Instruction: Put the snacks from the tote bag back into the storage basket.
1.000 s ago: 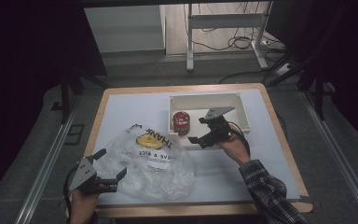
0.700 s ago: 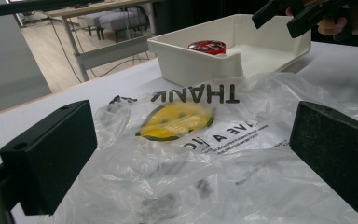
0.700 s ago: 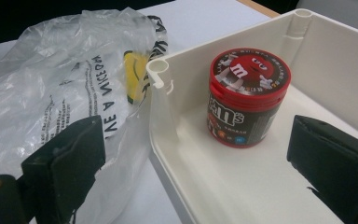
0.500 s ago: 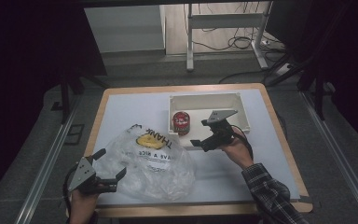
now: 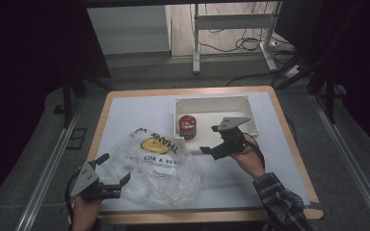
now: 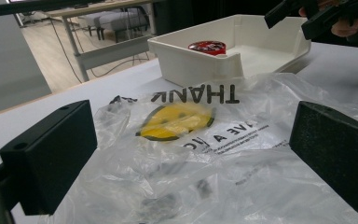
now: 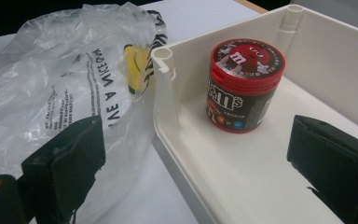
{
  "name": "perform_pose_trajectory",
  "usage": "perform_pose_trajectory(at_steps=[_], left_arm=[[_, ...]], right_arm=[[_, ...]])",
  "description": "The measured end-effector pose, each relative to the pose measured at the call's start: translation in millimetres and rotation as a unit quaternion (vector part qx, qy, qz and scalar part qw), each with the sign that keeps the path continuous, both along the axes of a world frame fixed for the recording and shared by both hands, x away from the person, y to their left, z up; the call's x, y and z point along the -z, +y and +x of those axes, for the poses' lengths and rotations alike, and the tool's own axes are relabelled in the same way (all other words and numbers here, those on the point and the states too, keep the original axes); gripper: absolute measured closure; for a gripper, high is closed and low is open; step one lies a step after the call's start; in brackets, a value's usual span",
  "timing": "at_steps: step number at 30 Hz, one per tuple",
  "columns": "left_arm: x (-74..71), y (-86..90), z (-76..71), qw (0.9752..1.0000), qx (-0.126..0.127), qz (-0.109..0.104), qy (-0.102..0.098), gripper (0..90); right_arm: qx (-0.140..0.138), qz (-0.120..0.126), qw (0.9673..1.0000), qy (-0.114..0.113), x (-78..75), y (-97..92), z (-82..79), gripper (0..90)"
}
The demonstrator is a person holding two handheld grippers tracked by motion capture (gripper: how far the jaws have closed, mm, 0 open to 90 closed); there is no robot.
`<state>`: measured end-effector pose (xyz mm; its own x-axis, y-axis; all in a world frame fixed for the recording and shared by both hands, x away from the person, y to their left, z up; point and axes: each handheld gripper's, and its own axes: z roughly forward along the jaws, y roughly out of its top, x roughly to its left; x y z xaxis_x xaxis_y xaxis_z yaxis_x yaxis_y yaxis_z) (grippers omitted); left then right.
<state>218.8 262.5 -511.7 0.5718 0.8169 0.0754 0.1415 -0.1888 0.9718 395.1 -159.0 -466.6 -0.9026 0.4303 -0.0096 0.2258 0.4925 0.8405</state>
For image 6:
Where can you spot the black bar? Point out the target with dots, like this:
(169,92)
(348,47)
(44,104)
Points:
(28,7)

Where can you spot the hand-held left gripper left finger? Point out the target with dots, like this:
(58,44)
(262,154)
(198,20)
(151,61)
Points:
(52,155)

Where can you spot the white plastic bin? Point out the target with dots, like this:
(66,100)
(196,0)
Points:
(192,65)

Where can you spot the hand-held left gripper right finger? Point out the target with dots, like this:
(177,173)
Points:
(338,155)

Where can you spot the dark curtain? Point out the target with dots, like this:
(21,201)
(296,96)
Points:
(214,11)

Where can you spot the gray sofa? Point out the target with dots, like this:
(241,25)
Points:
(121,20)

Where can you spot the clear printed plastic bag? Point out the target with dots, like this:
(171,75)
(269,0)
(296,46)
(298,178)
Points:
(230,174)

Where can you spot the wooden desk with metal frame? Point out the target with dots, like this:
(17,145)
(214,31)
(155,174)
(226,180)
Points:
(105,53)

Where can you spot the red-lidded dark candy jar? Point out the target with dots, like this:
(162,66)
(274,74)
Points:
(206,47)

